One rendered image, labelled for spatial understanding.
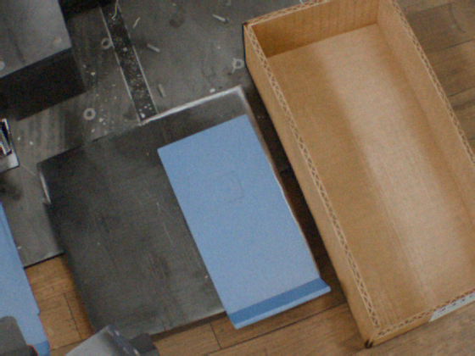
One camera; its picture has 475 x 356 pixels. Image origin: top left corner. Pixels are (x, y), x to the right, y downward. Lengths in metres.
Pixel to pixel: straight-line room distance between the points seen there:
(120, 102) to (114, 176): 0.07
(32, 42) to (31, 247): 0.16
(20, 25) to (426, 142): 0.33
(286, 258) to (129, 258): 0.11
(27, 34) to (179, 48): 0.14
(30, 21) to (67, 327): 0.24
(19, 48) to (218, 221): 0.20
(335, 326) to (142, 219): 0.16
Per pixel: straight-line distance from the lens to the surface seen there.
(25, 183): 0.85
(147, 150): 0.82
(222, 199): 0.80
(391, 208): 0.82
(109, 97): 0.87
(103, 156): 0.83
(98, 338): 0.49
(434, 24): 0.90
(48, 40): 0.81
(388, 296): 0.80
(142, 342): 0.58
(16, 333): 0.61
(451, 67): 0.88
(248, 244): 0.79
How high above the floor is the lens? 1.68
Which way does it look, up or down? 69 degrees down
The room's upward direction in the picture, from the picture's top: 6 degrees counter-clockwise
